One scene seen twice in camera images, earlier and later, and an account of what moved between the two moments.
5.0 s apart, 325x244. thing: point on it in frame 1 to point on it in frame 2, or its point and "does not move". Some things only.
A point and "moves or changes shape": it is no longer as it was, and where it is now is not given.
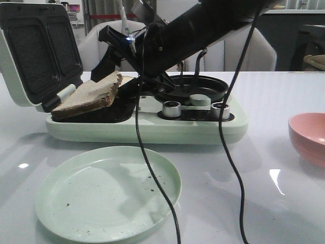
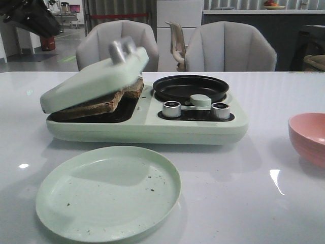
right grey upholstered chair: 260,54 does not move
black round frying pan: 187,85 does not move
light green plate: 107,194 does not move
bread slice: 125,79 to 136,87
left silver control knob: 171,109 does not move
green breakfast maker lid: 39,60 moves or changes shape
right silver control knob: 215,111 does not move
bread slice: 90,95 moves or changes shape
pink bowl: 307,131 does not move
